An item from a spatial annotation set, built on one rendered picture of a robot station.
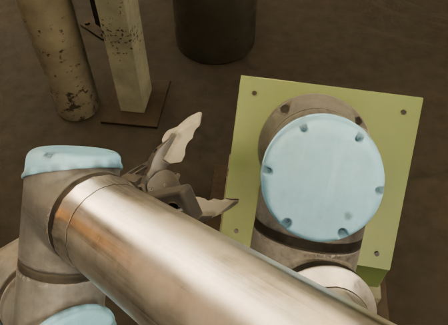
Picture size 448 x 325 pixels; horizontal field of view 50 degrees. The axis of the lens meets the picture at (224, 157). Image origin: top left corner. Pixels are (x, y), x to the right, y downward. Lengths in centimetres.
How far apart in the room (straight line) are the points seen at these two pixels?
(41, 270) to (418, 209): 96
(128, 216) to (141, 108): 101
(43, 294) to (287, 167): 30
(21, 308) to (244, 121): 49
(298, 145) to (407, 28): 123
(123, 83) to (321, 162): 83
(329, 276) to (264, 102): 35
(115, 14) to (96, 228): 85
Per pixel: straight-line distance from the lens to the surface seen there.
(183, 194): 59
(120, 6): 116
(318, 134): 58
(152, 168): 67
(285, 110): 83
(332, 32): 169
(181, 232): 33
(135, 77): 129
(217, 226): 113
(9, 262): 62
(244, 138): 85
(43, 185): 47
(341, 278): 62
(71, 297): 50
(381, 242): 90
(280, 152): 58
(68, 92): 134
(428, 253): 121
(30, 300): 51
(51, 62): 128
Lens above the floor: 100
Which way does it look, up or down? 51 degrees down
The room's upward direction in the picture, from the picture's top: straight up
